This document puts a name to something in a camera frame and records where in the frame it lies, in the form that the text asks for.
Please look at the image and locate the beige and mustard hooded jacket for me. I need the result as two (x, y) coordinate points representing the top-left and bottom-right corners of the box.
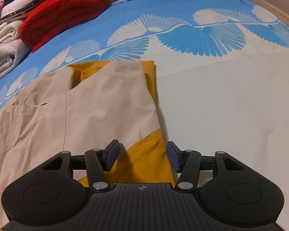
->
(0, 60), (175, 227)

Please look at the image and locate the blue white patterned bed sheet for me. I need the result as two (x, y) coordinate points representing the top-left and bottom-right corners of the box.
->
(0, 0), (289, 230)

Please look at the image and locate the white folded quilt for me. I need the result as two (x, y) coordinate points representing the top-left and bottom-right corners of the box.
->
(0, 20), (31, 79)

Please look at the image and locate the red folded blanket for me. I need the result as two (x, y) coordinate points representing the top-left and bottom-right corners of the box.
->
(20, 0), (109, 52)

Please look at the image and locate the dark patterned folded blanket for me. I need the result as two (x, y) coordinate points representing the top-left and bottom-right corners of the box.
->
(0, 0), (46, 25)

